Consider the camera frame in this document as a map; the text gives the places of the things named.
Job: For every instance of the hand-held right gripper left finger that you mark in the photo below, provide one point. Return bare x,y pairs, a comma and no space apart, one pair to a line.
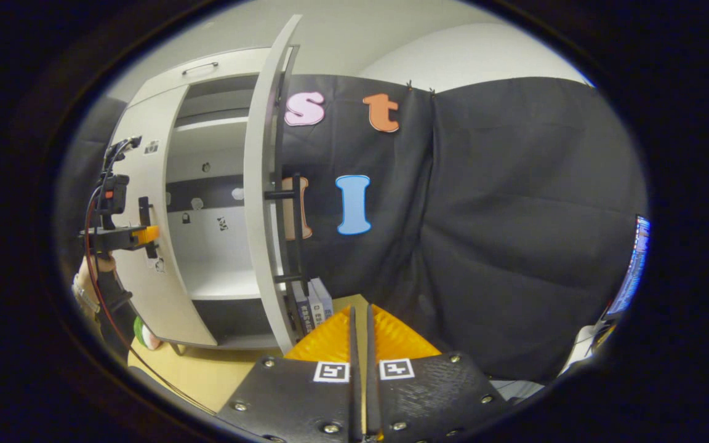
353,394

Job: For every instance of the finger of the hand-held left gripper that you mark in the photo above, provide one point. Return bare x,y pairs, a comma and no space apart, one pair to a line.
145,235

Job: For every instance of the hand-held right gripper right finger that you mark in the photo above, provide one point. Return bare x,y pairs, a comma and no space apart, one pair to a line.
372,400

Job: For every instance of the white shoe cabinet door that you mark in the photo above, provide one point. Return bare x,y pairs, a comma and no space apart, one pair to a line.
157,295
262,184

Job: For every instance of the white cabinet shelf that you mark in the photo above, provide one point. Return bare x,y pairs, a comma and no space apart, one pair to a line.
219,101
213,123
225,280

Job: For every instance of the white double-door shoe cabinet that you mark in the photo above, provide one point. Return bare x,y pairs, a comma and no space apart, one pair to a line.
219,320

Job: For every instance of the white cabinet drawer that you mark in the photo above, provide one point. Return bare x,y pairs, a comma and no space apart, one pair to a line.
231,64

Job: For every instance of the green round toy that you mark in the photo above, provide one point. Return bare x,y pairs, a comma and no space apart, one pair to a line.
144,332

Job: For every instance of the dark blue book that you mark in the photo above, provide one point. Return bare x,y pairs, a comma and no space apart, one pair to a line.
302,311

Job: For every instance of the grey blue book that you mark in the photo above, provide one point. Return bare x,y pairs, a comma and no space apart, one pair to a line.
322,298

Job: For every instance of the computer monitor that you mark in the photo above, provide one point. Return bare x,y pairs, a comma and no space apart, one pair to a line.
632,264

